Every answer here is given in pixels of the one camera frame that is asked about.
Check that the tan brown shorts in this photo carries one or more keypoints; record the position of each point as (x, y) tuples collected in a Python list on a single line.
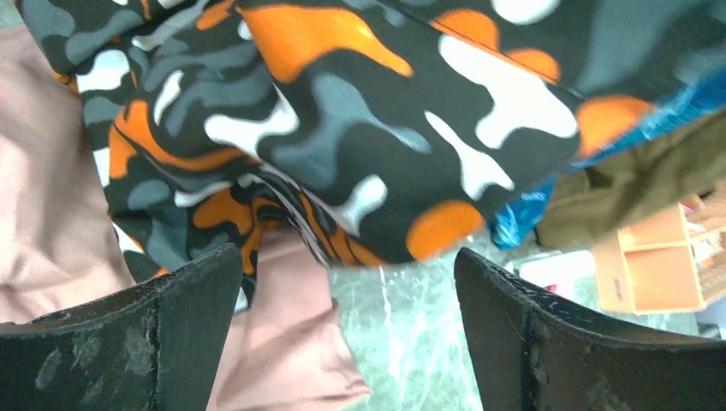
[(632, 185)]

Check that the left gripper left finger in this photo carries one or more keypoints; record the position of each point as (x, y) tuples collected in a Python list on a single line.
[(154, 346)]

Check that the pink drawstring shorts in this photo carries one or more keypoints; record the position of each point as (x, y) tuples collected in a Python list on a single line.
[(58, 250)]

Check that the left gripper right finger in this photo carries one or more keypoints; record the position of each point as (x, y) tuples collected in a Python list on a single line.
[(534, 350)]

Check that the orange camouflage shorts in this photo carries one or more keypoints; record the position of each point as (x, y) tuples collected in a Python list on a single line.
[(384, 131)]

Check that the blue patterned shorts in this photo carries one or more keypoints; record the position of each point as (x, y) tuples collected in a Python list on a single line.
[(513, 223)]

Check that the white rectangular case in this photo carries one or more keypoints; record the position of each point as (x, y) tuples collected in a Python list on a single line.
[(556, 269)]

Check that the peach plastic file organizer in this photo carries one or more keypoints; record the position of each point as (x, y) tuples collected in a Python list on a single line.
[(670, 262)]

